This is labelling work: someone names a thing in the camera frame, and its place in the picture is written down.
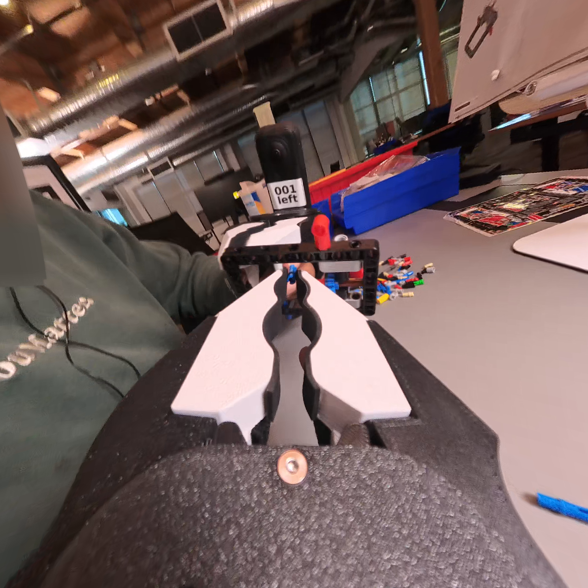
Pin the person's right hand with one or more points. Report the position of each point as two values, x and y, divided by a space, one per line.
304 360

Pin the black framed white panel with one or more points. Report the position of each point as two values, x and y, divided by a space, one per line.
50 179

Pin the clear bags of parts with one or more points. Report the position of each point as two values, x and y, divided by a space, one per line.
390 172

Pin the wooden standing desk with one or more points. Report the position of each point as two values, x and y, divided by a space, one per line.
542 124

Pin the black chair back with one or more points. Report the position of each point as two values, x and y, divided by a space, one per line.
170 234

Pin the white ceiling vent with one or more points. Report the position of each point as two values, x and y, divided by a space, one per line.
197 27

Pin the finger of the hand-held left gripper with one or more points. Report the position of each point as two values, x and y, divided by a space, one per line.
280 235
234 235

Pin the blue plastic bin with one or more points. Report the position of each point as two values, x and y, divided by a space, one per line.
404 193
322 209

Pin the person's left forearm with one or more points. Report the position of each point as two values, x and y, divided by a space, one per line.
183 275

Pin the white printed carton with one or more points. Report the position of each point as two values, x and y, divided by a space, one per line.
255 200

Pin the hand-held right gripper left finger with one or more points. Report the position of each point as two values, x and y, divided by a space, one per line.
225 363

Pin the lego instruction booklet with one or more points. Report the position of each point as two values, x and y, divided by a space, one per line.
519 46
519 206

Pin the silver air duct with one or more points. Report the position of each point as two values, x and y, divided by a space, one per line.
138 78

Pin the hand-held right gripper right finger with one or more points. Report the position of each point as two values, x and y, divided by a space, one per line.
358 363

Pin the black lego frame assembly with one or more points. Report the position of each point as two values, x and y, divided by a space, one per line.
349 252

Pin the red plastic bin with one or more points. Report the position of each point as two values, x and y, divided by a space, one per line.
340 179

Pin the person's left hand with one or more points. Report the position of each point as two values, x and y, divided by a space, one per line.
308 268

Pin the pile of small lego pieces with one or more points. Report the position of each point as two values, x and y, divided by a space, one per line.
399 278

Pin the black wall monitor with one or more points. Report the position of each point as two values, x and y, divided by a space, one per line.
220 197

